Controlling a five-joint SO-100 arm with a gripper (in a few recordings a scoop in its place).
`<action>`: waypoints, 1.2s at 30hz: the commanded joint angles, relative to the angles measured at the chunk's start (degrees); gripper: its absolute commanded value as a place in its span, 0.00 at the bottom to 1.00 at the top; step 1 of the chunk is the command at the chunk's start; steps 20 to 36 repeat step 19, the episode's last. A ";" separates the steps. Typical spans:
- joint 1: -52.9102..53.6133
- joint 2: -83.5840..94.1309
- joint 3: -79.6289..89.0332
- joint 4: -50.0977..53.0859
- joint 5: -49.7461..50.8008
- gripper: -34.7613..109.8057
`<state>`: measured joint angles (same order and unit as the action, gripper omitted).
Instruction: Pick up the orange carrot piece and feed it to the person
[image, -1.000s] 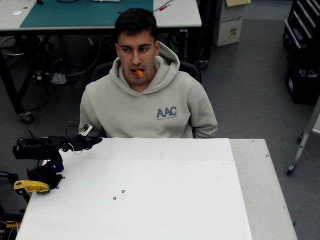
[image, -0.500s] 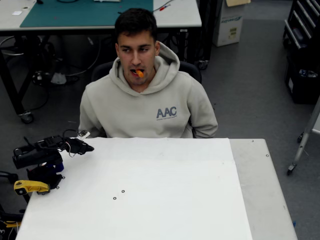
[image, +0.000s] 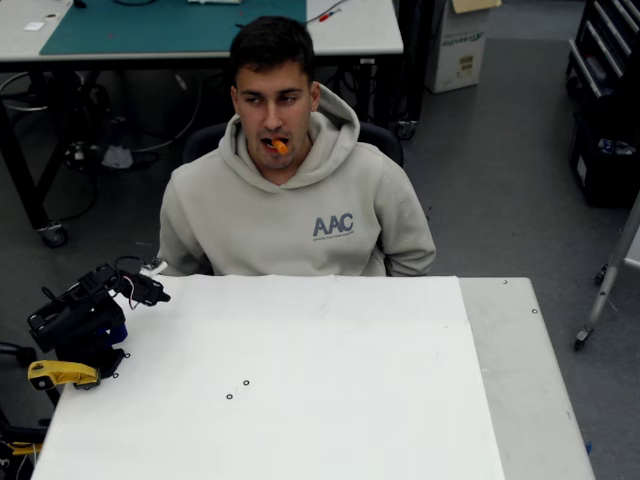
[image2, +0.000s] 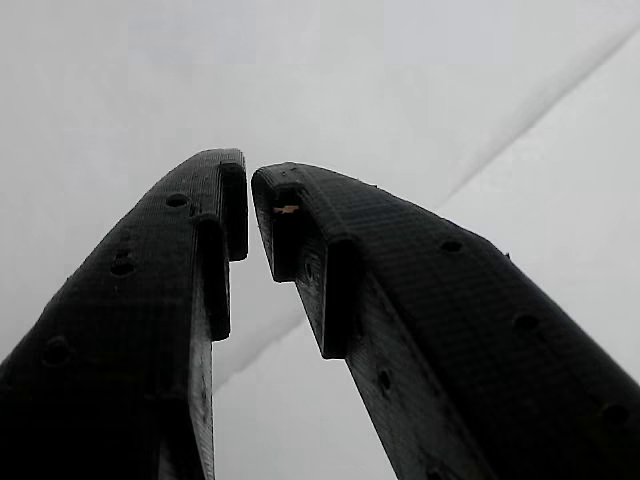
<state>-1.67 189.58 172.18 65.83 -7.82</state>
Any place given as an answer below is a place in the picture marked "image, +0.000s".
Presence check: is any green cutting mat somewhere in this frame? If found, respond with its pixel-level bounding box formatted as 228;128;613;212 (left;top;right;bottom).
39;0;308;56

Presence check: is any white power adapter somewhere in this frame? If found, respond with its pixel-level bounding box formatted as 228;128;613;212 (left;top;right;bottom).
101;144;135;170

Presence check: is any black and yellow clamp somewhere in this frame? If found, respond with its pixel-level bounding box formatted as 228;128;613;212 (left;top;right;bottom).
0;409;49;459

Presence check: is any black tool cabinet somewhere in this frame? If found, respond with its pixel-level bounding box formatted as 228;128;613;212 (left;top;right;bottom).
566;0;640;100

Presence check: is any black office chair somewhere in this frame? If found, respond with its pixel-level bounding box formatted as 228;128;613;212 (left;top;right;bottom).
181;121;404;278

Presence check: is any manila folder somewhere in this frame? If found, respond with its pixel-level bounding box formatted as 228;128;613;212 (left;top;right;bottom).
451;0;502;14

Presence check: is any red handled screwdriver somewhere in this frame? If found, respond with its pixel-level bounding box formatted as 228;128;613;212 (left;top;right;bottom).
305;3;347;24

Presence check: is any black curved armrest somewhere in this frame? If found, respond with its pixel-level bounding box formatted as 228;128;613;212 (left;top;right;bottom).
0;341;33;369

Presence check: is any white cardboard box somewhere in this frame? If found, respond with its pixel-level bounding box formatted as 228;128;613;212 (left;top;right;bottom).
424;0;489;94

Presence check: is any black storage bin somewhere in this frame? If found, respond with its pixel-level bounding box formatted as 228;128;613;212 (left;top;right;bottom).
568;107;640;209

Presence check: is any metal stand leg with caster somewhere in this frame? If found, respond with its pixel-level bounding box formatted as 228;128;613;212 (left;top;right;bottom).
573;192;640;352

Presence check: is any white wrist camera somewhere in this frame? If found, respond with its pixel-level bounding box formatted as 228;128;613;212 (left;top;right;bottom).
139;256;169;277

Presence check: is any man in beige hoodie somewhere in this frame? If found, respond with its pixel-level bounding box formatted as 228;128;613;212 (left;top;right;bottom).
157;15;438;278

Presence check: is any white paper sheet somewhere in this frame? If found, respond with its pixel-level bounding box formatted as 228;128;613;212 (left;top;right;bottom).
30;274;506;480

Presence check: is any grey workbench with black legs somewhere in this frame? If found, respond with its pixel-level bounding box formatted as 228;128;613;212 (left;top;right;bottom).
0;0;420;249

